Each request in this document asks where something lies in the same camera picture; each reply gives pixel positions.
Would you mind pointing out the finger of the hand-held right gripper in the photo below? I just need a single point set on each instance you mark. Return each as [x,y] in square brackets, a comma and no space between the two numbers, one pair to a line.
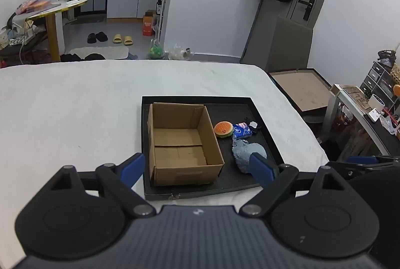
[362,159]
[368,169]

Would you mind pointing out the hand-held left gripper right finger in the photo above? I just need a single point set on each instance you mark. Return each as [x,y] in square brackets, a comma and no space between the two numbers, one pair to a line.
[262,169]

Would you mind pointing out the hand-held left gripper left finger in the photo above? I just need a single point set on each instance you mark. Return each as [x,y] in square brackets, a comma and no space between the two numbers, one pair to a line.
[134,166]

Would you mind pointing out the blue fluffy plush toy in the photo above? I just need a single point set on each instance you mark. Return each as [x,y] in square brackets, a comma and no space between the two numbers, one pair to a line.
[245,153]

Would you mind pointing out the black tray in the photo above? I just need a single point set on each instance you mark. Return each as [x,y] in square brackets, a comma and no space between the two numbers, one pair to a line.
[239,183]

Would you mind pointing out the blue tissue packet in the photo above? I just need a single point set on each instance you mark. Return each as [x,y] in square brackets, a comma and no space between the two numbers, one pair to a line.
[241,131]

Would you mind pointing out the small black object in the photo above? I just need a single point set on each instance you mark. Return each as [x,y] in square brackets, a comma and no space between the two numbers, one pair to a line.
[253,124]

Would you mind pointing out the brown cardboard box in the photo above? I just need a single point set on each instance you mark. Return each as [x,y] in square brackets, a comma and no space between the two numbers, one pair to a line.
[184,176]

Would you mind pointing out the burger plush toy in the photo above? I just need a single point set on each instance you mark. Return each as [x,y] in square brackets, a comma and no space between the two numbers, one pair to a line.
[223,129]

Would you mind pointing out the white desk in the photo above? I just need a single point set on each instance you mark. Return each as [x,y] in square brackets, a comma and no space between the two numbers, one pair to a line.
[359,119]

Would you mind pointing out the white cup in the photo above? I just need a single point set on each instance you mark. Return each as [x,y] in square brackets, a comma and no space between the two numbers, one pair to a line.
[376,102]

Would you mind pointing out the orange ball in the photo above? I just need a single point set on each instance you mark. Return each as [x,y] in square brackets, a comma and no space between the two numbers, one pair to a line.
[397,90]

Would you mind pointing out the dark drawer organizer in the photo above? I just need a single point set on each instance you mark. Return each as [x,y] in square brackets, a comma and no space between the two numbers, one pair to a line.
[376,78]

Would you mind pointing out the green plastic bag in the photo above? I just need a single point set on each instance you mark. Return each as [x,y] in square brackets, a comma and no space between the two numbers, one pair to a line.
[155,50]

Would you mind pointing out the white floor mat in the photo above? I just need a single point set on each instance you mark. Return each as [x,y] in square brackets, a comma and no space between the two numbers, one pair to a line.
[103,52]

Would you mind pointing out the crumpled clear plastic bag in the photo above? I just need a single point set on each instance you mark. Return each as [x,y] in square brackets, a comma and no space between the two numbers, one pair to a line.
[179,53]

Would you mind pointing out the grey board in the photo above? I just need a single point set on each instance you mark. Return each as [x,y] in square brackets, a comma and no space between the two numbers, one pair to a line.
[281,44]

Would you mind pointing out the black slipper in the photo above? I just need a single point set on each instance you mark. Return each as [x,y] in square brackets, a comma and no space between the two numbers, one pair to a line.
[102,36]
[92,38]

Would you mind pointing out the orange box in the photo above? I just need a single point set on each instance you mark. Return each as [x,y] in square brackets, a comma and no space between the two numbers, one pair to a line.
[148,26]

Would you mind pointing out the white shelf rack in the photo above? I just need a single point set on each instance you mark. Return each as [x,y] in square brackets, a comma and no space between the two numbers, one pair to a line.
[161,19]

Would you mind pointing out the round yellow-edged table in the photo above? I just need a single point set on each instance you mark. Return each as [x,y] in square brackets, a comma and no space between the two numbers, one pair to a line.
[53,38]

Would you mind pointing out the black spray bottle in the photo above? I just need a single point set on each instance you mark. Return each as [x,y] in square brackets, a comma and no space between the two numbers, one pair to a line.
[158,5]

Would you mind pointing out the cluttered chair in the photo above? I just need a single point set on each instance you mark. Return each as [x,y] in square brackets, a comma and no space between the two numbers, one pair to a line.
[18,41]

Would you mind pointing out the orange snack packets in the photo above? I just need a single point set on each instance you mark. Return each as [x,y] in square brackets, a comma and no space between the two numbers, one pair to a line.
[32,5]

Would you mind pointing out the brown board black frame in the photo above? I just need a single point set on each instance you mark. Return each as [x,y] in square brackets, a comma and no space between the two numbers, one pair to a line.
[307,89]

